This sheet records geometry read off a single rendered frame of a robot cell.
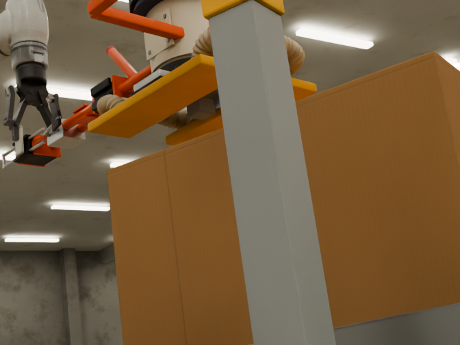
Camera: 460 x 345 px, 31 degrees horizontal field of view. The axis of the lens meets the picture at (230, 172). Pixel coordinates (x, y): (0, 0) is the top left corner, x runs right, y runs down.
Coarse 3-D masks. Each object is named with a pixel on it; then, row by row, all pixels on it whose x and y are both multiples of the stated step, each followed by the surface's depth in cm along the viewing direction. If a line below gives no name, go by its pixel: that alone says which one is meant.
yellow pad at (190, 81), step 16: (192, 64) 138; (208, 64) 138; (160, 80) 145; (176, 80) 142; (192, 80) 143; (208, 80) 144; (144, 96) 148; (160, 96) 148; (176, 96) 149; (192, 96) 150; (112, 112) 154; (128, 112) 153; (144, 112) 154; (160, 112) 155; (96, 128) 159; (112, 128) 160; (128, 128) 161; (144, 128) 162
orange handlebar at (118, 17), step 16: (96, 0) 139; (112, 0) 137; (96, 16) 142; (112, 16) 143; (128, 16) 145; (160, 32) 150; (176, 32) 152; (128, 80) 172; (80, 112) 184; (64, 128) 189; (80, 128) 191
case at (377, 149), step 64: (448, 64) 117; (320, 128) 121; (384, 128) 115; (448, 128) 110; (128, 192) 140; (192, 192) 132; (320, 192) 119; (384, 192) 113; (448, 192) 108; (128, 256) 137; (192, 256) 130; (384, 256) 112; (448, 256) 107; (128, 320) 135; (192, 320) 128
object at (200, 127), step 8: (296, 80) 153; (296, 88) 153; (304, 88) 154; (312, 88) 155; (296, 96) 157; (304, 96) 157; (216, 112) 162; (200, 120) 165; (208, 120) 164; (216, 120) 163; (184, 128) 169; (192, 128) 167; (200, 128) 166; (208, 128) 167; (216, 128) 167; (168, 136) 172; (176, 136) 170; (184, 136) 169; (192, 136) 170; (168, 144) 173; (176, 144) 173
